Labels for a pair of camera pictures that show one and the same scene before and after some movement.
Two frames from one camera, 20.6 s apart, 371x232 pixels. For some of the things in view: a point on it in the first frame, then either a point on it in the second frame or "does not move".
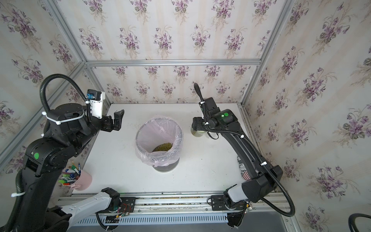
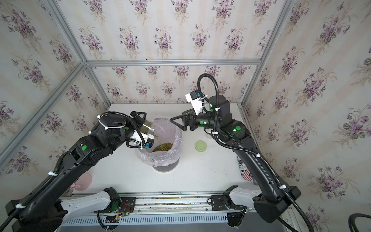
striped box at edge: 243,172 does not move
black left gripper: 107,125 to 133,114
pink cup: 82,183 does not move
